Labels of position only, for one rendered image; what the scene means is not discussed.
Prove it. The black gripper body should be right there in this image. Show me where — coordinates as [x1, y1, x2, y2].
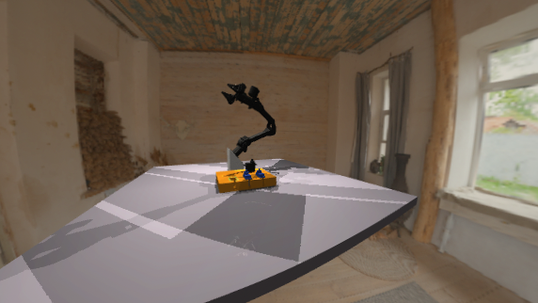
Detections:
[229, 83, 247, 104]

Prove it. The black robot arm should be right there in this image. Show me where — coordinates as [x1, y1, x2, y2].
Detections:
[232, 86, 277, 156]

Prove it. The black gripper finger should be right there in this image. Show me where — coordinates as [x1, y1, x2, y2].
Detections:
[222, 91, 231, 102]
[228, 83, 241, 93]

